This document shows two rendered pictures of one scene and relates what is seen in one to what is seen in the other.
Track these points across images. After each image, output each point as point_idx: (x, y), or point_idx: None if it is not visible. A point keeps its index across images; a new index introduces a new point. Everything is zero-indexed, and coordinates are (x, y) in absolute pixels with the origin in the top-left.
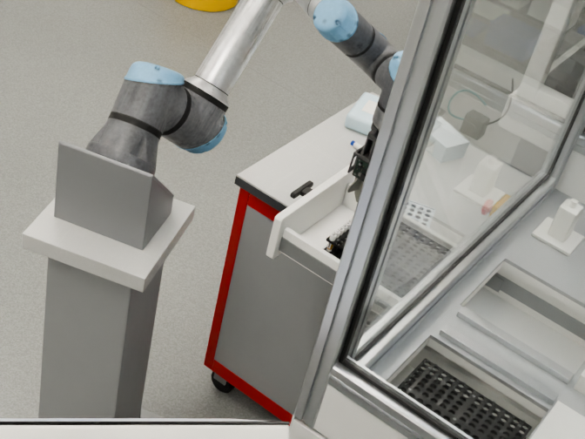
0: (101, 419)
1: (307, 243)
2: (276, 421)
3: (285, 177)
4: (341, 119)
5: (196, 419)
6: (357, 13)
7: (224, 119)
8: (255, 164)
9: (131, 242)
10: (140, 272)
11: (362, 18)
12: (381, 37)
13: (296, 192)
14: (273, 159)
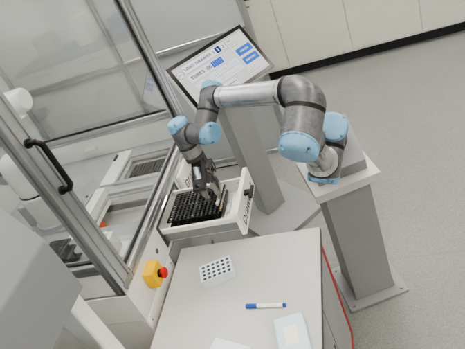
0: (218, 73)
1: (231, 179)
2: (171, 74)
3: (297, 246)
4: (312, 325)
5: (199, 86)
6: (201, 91)
7: (311, 176)
8: (318, 240)
9: None
10: (299, 163)
11: (200, 97)
12: (195, 117)
13: (250, 185)
14: (313, 251)
